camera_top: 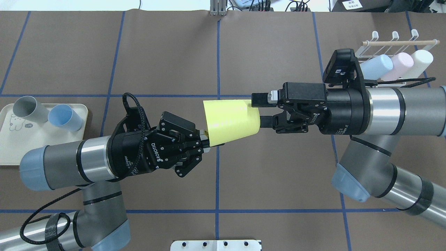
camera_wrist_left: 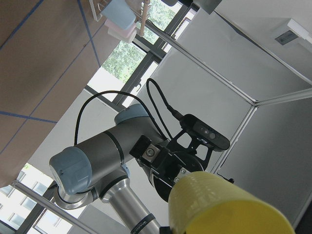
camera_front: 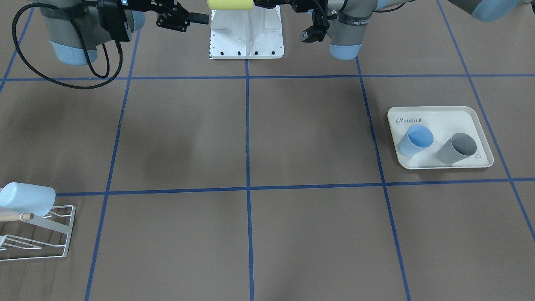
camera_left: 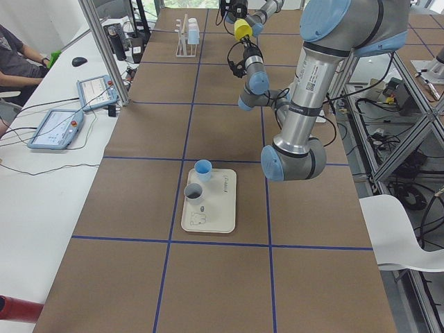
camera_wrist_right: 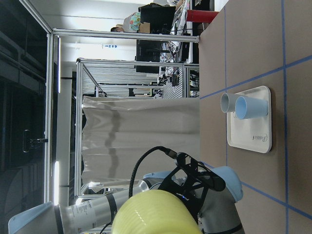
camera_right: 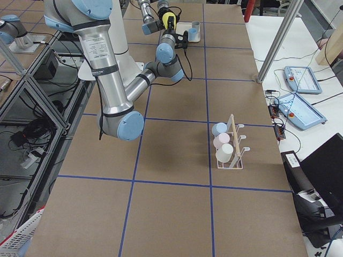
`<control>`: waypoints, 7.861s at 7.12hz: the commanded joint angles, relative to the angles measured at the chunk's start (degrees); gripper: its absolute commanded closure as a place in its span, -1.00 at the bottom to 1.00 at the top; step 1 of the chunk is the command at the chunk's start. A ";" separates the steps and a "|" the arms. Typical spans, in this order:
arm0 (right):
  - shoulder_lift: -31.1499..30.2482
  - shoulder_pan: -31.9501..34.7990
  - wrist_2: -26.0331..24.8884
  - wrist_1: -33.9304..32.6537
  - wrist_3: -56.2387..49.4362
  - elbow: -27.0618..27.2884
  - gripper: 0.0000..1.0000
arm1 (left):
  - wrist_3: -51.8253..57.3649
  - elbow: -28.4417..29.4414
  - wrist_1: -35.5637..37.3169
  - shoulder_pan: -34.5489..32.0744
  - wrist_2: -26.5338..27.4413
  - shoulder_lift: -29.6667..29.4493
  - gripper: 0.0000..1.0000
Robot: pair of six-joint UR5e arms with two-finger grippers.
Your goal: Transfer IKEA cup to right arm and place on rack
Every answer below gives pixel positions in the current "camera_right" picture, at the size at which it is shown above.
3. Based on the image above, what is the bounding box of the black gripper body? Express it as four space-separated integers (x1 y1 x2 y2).
162 22 176 44

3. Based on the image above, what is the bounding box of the yellow plastic cup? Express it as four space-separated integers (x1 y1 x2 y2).
162 11 176 29

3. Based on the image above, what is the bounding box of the grey plastic cup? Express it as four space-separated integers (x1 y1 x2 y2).
191 21 200 33

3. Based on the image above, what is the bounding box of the light blue plastic cup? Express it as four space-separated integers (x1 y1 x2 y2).
211 123 227 137

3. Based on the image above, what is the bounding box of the pink plastic cup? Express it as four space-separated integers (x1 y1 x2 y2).
213 133 230 149

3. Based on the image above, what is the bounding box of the pale green plastic cup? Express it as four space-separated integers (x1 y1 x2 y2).
215 143 234 163

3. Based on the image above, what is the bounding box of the cream plastic tray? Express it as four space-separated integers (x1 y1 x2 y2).
176 21 201 43

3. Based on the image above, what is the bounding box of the red cylinder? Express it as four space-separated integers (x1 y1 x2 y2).
244 0 256 22

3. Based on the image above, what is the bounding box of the far orange usb hub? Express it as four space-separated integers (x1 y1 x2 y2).
268 104 279 118

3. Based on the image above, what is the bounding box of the orange usb hub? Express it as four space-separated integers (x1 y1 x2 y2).
268 104 279 118
273 123 286 141

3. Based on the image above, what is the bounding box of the far blue teach pendant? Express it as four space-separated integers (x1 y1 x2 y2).
284 66 322 95

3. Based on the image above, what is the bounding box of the blue teach pendant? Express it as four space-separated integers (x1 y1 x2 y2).
276 92 327 131
284 66 322 95

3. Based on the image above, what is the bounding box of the near blue teach pendant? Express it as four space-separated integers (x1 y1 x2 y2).
276 92 327 131

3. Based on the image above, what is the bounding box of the near orange usb hub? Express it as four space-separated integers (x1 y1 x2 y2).
273 123 286 141

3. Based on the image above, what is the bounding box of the white perforated basket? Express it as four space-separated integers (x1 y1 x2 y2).
1 206 45 257

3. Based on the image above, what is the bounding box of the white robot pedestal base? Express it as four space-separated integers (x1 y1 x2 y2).
73 1 143 87

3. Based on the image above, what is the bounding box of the aluminium frame post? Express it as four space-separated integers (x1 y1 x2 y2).
257 0 304 84

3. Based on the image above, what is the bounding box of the white wire cup rack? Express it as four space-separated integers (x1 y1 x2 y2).
213 114 250 170

